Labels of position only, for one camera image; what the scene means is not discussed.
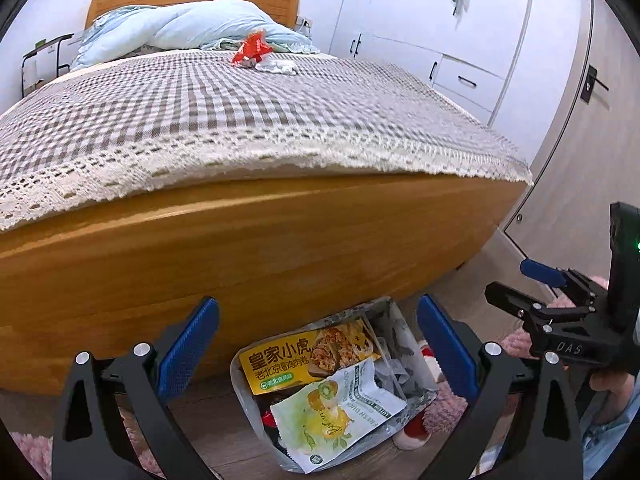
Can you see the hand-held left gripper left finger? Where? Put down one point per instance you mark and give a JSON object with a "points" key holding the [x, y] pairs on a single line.
{"points": [[187, 350]]}

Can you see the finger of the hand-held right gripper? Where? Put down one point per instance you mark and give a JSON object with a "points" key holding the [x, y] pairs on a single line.
{"points": [[542, 272], [520, 305]]}

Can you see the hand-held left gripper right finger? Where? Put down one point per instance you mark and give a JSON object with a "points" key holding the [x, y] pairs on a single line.
{"points": [[447, 350]]}

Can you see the floral print trash bin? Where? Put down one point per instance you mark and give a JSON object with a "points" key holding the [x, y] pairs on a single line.
{"points": [[405, 325]]}

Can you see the yellow snack packet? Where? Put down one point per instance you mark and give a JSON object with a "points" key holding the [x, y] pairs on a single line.
{"points": [[280, 360]]}

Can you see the white fruit print pouch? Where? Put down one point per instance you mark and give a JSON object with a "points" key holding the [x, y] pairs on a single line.
{"points": [[330, 420]]}

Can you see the person's right hand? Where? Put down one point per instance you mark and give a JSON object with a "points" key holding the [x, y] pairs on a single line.
{"points": [[617, 395]]}

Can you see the pink fluffy slipper right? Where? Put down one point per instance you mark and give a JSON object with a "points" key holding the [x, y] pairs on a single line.
{"points": [[450, 400]]}

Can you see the pink fluffy slipper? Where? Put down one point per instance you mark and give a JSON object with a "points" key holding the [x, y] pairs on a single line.
{"points": [[450, 400], [30, 455]]}

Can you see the translucent white bin liner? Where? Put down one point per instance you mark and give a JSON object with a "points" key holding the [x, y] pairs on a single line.
{"points": [[245, 400]]}

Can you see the white red slipper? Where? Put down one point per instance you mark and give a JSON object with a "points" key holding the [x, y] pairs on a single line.
{"points": [[410, 432]]}

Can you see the person's light blue jacket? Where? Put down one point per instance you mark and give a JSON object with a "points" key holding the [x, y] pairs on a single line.
{"points": [[610, 450]]}

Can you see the grey wooden door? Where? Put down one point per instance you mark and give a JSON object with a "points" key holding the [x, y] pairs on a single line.
{"points": [[565, 160]]}

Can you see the pink fluffy slipper left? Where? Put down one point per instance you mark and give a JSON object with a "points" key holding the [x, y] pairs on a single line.
{"points": [[30, 455]]}

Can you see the checkered lace-edged bedspread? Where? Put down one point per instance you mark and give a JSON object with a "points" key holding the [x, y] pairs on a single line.
{"points": [[200, 125]]}

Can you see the white wardrobe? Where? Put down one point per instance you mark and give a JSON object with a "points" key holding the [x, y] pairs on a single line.
{"points": [[425, 10]]}

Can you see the white crumpled tissue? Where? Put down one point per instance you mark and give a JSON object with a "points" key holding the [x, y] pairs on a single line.
{"points": [[277, 66]]}

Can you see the orange red snack packet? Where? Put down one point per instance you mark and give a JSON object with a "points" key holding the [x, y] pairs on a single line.
{"points": [[252, 47]]}

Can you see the frilled light blue pillow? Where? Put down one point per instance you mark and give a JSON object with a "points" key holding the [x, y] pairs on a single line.
{"points": [[110, 40]]}

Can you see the light blue quilt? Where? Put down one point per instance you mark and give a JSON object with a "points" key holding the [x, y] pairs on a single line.
{"points": [[215, 22]]}

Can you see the black bedside table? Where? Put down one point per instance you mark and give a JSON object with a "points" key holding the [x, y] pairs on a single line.
{"points": [[47, 42]]}

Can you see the wall socket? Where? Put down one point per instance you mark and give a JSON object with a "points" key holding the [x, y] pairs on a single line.
{"points": [[303, 23]]}

